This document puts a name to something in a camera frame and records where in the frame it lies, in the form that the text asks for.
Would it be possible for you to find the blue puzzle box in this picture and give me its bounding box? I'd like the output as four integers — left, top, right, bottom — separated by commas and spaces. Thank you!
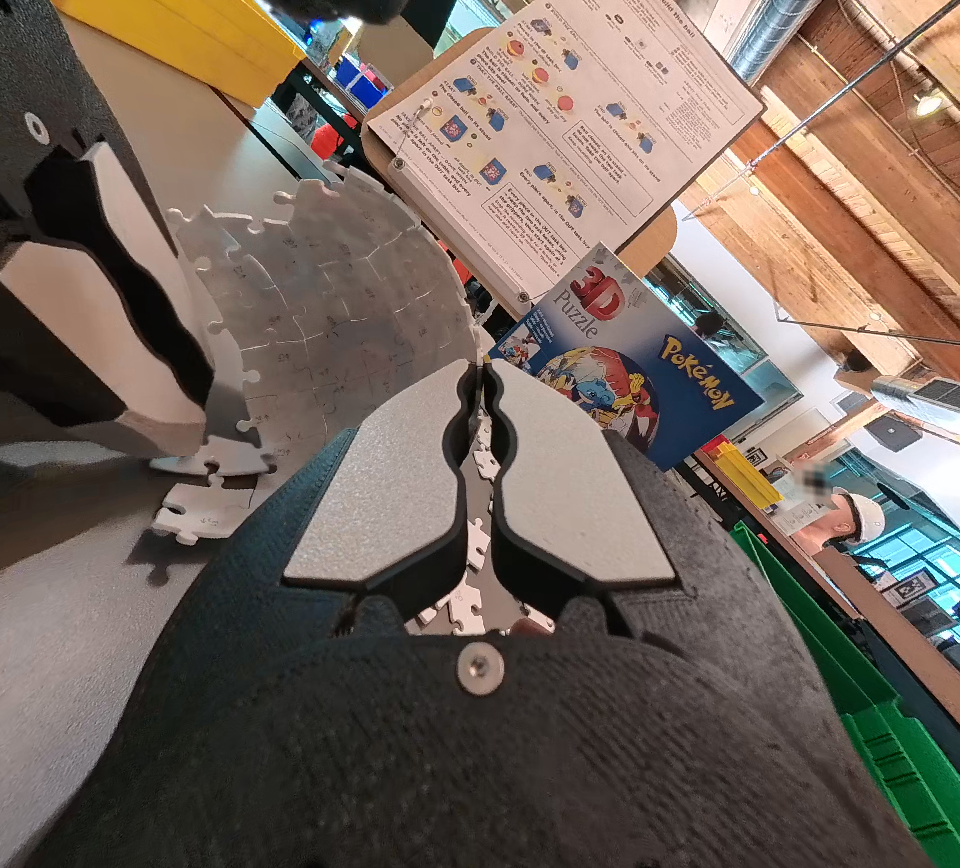
487, 241, 766, 471

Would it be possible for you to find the blue storage bin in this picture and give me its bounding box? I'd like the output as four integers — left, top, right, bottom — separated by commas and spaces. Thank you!
333, 54, 391, 96

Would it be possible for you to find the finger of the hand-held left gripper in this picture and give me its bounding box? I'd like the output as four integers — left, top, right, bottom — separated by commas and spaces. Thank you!
0, 238, 210, 460
26, 142, 216, 407

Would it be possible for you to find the stack of small yellow bins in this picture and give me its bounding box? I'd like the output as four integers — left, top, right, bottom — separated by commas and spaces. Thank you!
708, 436, 785, 509

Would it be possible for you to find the partly built puzzle ball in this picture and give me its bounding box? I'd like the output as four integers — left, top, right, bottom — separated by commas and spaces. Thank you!
168, 166, 489, 490

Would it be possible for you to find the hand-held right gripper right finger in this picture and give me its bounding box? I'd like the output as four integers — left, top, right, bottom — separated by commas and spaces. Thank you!
483, 360, 676, 621

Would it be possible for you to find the green plastic bin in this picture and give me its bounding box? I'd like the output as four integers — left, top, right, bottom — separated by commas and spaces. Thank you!
731, 519, 901, 719
840, 699, 960, 857

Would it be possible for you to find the pile of puzzle pieces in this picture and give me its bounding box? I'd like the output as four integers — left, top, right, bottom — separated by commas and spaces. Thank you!
408, 418, 560, 638

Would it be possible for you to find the orange traffic cone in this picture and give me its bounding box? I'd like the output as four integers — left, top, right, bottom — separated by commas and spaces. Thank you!
311, 121, 357, 160

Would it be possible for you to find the black wall speaker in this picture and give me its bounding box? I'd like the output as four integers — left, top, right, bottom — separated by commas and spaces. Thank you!
872, 416, 922, 452

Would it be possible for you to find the yellow plastic bin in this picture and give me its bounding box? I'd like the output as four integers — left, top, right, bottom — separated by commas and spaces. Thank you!
3, 0, 307, 107

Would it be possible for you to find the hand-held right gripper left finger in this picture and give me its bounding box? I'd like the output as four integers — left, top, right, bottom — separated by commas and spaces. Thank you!
283, 360, 481, 617

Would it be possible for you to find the white instruction sheet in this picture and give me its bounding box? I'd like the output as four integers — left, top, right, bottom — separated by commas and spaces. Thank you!
365, 0, 766, 314

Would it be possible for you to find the white puzzle piece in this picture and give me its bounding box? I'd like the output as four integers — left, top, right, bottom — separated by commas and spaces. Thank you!
152, 474, 260, 546
150, 433, 279, 477

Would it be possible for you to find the wooden table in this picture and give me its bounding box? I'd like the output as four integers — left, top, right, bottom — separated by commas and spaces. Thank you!
693, 451, 960, 719

